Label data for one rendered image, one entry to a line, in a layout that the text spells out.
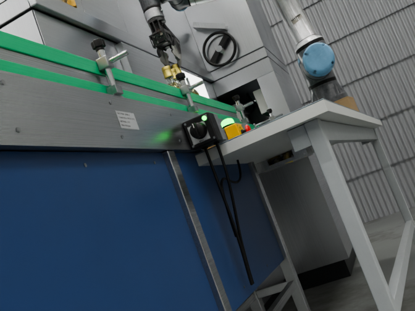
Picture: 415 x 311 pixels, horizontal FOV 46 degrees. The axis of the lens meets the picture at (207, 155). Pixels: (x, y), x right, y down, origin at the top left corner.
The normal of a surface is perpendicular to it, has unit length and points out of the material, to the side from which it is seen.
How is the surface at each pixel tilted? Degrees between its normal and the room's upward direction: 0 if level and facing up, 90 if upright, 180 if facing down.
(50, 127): 90
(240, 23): 90
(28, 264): 90
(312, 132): 90
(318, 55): 101
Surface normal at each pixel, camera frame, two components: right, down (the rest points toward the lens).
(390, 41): -0.41, 0.04
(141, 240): 0.88, -0.37
